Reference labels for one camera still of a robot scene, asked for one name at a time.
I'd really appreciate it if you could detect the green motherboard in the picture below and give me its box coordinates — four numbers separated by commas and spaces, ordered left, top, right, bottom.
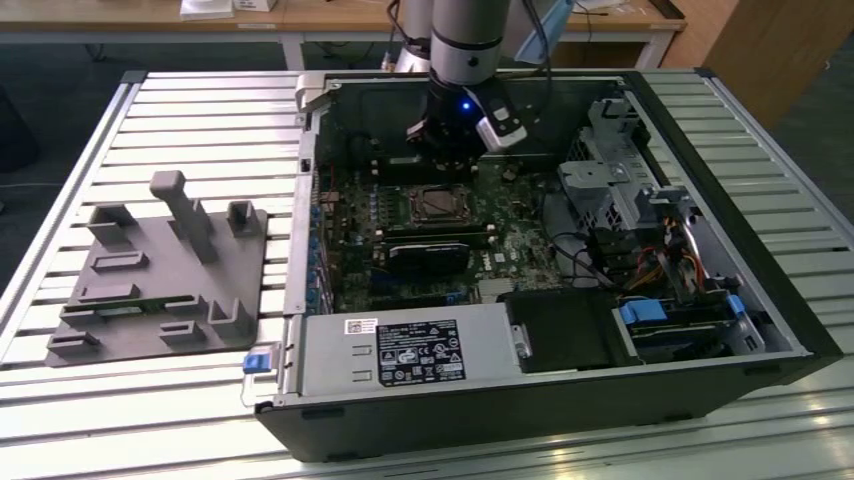
317, 159, 569, 311

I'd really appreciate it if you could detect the blue case side latch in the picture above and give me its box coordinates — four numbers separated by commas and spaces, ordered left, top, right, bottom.
242, 349, 279, 376

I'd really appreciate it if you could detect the silver metal drive cage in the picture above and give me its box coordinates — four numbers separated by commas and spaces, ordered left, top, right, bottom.
556, 97, 670, 232

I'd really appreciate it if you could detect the small silver chipset heatsink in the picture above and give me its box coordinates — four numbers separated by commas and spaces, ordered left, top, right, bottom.
480, 278, 516, 302

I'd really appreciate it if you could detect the green RAM stick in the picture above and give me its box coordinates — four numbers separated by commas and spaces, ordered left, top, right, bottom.
63, 294, 197, 319

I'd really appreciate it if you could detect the wooden cabinet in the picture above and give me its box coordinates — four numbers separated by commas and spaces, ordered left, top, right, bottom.
666, 0, 854, 132

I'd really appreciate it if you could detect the orange and yellow wire bundle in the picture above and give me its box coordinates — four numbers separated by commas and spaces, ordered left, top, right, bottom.
626, 243, 709, 292

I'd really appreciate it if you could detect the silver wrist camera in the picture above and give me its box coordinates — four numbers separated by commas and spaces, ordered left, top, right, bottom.
476, 87, 530, 152

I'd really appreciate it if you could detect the black open PC case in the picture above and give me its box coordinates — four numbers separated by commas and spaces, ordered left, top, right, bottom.
253, 67, 847, 464

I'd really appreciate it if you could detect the grey power supply with label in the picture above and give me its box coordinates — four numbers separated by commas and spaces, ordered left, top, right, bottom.
293, 302, 524, 397

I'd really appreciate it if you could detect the silver square CPU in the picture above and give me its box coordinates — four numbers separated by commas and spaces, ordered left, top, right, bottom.
426, 192, 464, 214

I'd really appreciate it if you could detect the blue disk carrier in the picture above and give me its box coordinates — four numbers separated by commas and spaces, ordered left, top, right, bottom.
617, 298, 669, 330

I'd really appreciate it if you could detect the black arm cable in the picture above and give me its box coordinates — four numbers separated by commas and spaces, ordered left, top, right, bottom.
520, 0, 557, 124

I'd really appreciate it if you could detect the black internal cable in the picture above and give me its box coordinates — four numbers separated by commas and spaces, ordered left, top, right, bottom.
546, 230, 617, 290

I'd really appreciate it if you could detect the black graphics card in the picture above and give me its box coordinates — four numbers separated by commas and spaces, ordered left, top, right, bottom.
384, 239, 477, 274

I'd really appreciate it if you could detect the black drive box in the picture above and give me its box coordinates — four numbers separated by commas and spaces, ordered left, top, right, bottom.
505, 289, 637, 375

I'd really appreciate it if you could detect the black CPU socket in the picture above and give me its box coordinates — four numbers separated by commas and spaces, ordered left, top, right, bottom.
404, 183, 481, 226

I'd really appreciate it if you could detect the pale blue teach pendant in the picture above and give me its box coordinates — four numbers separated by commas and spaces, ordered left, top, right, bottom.
518, 0, 577, 65

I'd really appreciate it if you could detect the metal CPU socket cover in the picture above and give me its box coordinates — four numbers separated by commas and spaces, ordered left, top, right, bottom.
408, 185, 476, 224

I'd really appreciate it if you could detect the grey parts rack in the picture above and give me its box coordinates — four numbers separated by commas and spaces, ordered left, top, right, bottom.
43, 169, 270, 370

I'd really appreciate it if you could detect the black RAM stick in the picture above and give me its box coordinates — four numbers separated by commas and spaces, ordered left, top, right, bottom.
382, 230, 490, 246
381, 222, 486, 237

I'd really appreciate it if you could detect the wooden desk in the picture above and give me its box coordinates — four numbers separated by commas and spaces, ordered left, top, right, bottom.
0, 0, 689, 70

